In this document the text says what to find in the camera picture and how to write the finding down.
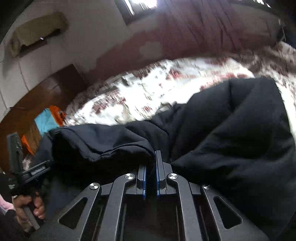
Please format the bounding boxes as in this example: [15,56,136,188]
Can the large black padded coat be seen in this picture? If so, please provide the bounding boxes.
[33,78,295,240]

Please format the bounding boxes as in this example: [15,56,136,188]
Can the person's left hand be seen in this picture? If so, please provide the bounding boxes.
[12,191,45,232]

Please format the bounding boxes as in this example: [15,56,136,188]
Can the orange brown blue pillow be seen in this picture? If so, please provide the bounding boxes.
[21,105,66,156]

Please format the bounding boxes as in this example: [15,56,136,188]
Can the wooden bed headboard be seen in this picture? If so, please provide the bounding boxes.
[1,64,87,173]

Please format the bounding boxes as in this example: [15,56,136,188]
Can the floral white red bedspread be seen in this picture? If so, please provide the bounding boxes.
[62,42,295,141]

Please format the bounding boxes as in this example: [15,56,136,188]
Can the pink mauve curtain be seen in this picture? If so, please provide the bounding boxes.
[130,1,277,58]

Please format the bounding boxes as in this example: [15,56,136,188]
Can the wall air conditioner cloth cover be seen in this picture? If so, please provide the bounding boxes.
[8,11,68,57]

